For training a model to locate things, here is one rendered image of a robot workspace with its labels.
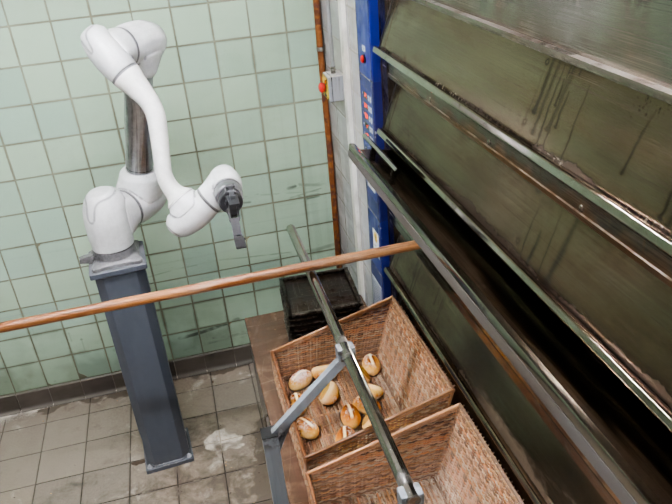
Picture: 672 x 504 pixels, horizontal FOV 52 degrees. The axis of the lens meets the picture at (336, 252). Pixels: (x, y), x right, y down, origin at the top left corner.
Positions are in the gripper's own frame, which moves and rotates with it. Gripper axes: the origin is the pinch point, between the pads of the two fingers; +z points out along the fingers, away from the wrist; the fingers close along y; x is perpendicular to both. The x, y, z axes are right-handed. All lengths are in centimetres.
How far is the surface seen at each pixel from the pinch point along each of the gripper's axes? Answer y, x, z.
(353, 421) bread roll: 71, -26, 14
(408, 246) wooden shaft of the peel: 13, -49, 8
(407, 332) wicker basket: 51, -51, -1
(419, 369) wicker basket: 57, -50, 13
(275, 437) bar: 39, 2, 47
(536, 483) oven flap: 38, -53, 82
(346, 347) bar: 16, -19, 46
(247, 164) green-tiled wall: 26, -15, -115
